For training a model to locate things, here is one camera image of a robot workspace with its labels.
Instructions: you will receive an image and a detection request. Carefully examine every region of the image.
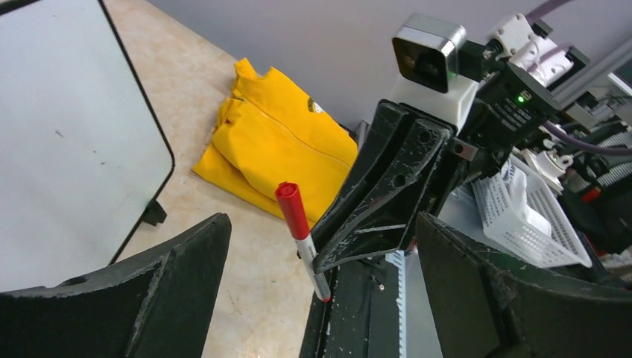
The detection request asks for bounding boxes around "yellow folded garment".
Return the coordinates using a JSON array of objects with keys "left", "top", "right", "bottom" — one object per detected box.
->
[{"left": 192, "top": 58, "right": 358, "bottom": 226}]

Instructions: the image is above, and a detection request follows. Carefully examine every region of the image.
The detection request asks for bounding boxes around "white whiteboard black frame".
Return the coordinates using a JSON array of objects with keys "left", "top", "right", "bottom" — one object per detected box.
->
[{"left": 1, "top": 1, "right": 174, "bottom": 291}]

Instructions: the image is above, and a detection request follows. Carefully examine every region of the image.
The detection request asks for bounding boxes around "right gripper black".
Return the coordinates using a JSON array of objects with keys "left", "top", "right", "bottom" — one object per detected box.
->
[{"left": 312, "top": 94, "right": 514, "bottom": 273}]

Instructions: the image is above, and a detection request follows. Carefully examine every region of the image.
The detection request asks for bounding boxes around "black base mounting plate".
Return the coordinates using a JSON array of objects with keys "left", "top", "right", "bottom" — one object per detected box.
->
[{"left": 299, "top": 253, "right": 403, "bottom": 357}]

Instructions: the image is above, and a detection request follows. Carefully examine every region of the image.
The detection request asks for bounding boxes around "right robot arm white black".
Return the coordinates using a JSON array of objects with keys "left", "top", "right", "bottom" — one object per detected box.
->
[{"left": 312, "top": 13, "right": 588, "bottom": 273}]

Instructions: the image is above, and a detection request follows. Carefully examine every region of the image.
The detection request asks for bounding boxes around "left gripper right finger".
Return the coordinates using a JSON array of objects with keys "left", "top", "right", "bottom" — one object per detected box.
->
[{"left": 416, "top": 213, "right": 631, "bottom": 357}]

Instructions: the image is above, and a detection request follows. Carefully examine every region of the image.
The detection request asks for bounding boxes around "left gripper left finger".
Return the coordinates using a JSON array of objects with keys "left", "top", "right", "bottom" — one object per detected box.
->
[{"left": 1, "top": 213, "right": 232, "bottom": 357}]

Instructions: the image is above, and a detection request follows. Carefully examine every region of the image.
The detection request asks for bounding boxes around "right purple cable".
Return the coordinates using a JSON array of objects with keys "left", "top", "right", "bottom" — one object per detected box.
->
[{"left": 523, "top": 0, "right": 632, "bottom": 158}]

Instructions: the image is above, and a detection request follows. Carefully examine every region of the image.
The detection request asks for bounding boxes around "white plastic basket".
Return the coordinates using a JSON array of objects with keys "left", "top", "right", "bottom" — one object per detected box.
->
[{"left": 471, "top": 155, "right": 593, "bottom": 270}]

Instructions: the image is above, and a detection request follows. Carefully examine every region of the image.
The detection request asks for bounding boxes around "red white marker pen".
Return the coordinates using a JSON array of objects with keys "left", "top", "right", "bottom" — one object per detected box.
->
[{"left": 275, "top": 182, "right": 332, "bottom": 302}]

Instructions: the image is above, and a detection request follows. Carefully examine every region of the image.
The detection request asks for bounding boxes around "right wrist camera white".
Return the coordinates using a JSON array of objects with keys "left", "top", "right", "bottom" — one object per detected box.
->
[{"left": 388, "top": 13, "right": 478, "bottom": 131}]

